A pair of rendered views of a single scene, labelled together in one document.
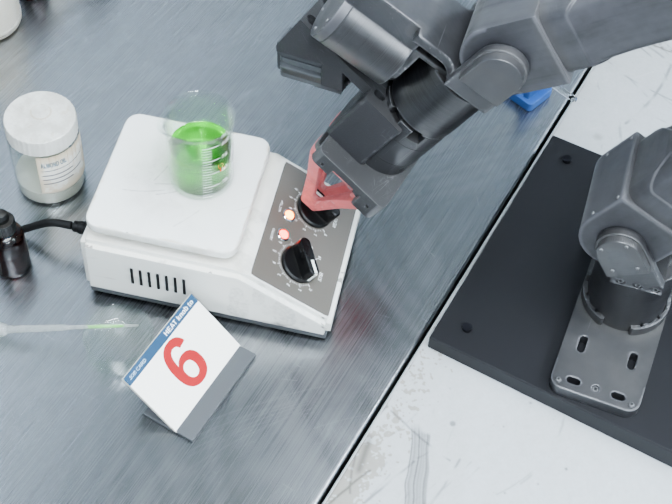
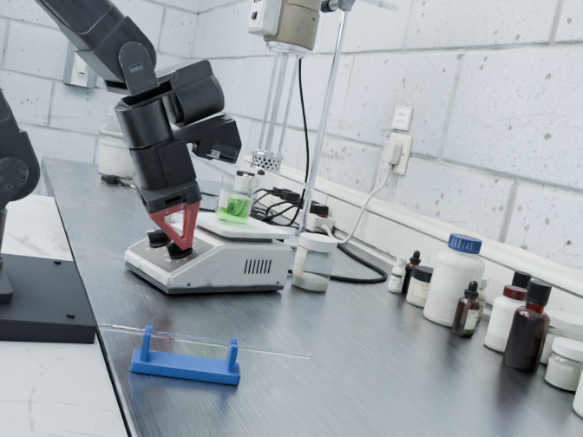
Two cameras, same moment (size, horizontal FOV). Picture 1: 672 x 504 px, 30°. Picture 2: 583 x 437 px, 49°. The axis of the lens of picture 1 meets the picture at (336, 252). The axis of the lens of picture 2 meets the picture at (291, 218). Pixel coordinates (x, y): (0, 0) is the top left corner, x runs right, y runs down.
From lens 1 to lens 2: 1.51 m
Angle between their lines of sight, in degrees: 106
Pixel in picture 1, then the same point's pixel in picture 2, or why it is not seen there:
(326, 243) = (160, 254)
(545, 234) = (48, 289)
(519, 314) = (32, 267)
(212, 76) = (330, 326)
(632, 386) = not seen: outside the picture
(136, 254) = not seen: hidden behind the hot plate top
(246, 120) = (283, 316)
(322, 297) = (138, 247)
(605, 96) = (81, 384)
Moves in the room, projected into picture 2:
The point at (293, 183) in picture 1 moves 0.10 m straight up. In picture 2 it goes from (201, 247) to (214, 173)
